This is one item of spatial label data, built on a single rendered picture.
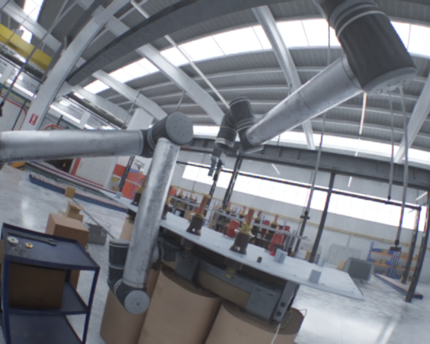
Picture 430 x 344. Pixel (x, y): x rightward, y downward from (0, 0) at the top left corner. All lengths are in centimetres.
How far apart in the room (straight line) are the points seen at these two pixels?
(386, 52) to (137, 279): 97
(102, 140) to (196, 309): 93
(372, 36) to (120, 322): 180
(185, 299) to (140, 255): 42
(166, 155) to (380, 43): 79
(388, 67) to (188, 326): 126
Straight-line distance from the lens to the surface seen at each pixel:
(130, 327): 161
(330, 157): 950
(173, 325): 122
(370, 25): 50
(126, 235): 431
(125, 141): 101
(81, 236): 210
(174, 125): 88
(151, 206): 80
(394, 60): 47
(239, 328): 101
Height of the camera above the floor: 150
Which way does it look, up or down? 11 degrees up
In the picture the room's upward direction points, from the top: 19 degrees clockwise
